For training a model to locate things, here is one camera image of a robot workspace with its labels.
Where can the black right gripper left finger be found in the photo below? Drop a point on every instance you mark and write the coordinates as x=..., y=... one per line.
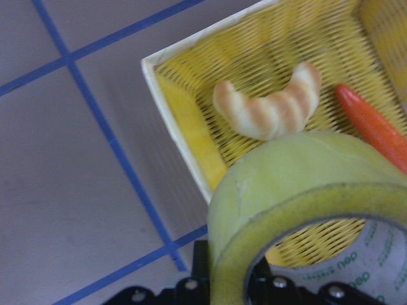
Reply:
x=200, y=269

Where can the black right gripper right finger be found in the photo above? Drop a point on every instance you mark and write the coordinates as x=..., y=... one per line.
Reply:
x=260, y=283

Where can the yellow tape roll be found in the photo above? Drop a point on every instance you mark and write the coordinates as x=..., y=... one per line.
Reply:
x=330, y=206

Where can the toy croissant bread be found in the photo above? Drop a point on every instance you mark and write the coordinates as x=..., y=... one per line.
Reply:
x=279, y=113

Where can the toy orange carrot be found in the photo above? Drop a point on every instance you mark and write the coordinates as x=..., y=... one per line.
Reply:
x=373, y=127

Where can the yellow plastic basket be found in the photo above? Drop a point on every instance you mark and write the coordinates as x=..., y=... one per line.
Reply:
x=361, y=44

